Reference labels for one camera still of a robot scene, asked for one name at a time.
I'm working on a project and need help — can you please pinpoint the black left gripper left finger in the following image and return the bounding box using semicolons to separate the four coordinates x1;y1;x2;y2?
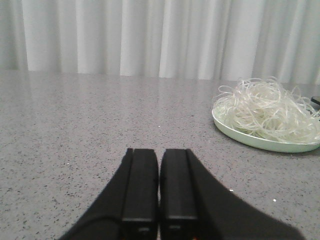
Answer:
61;148;159;240

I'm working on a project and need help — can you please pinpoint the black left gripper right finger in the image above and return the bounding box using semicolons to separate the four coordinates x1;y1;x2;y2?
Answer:
160;149;303;240

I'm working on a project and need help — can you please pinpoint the white vermicelli noodle bundle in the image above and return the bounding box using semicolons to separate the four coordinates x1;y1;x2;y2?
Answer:
212;76;320;144

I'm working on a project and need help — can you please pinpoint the light green round plate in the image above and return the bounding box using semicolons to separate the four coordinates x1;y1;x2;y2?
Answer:
211;108;320;153

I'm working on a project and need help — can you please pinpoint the digital kitchen scale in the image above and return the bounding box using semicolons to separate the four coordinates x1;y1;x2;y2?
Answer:
311;96;320;105

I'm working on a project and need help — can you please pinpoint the white pleated curtain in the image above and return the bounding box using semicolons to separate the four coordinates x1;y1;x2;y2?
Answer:
0;0;320;84

